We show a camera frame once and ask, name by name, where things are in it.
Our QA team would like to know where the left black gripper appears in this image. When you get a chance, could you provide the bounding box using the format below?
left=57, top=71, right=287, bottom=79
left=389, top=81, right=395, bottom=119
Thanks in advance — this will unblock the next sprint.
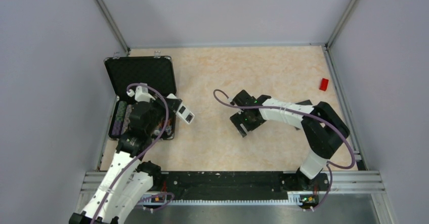
left=146, top=92, right=182, bottom=135

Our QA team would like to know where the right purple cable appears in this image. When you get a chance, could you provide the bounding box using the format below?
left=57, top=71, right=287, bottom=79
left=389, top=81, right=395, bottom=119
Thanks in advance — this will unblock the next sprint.
left=213, top=89, right=357, bottom=210

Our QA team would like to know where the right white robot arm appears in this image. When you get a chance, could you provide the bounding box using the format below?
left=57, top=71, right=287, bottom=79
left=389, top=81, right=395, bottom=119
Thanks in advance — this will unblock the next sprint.
left=229, top=90, right=350, bottom=190

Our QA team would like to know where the dark grey studded baseplate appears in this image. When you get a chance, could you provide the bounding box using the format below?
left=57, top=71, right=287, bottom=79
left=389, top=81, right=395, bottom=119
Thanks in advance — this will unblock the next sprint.
left=295, top=100, right=314, bottom=119

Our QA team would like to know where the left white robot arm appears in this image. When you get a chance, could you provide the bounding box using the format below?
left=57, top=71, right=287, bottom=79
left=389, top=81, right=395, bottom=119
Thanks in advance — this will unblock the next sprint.
left=69, top=94, right=192, bottom=223

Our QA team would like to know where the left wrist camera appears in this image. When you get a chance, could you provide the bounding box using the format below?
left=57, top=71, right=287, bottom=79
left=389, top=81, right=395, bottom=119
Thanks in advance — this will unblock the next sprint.
left=126, top=83, right=155, bottom=103

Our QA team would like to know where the red toy brick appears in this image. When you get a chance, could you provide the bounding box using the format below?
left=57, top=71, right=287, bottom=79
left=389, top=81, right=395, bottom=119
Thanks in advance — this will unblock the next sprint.
left=319, top=78, right=329, bottom=92

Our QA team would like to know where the white remote control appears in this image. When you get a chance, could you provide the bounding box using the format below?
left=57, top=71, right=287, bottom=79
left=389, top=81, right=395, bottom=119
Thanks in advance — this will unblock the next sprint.
left=166, top=94, right=195, bottom=124

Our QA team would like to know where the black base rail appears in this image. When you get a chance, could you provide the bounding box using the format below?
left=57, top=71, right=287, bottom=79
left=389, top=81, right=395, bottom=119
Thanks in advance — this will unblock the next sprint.
left=141, top=171, right=331, bottom=209

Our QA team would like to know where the black poker chip case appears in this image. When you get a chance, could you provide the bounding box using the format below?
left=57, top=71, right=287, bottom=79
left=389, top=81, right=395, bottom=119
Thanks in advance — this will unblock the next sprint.
left=104, top=56, right=177, bottom=140

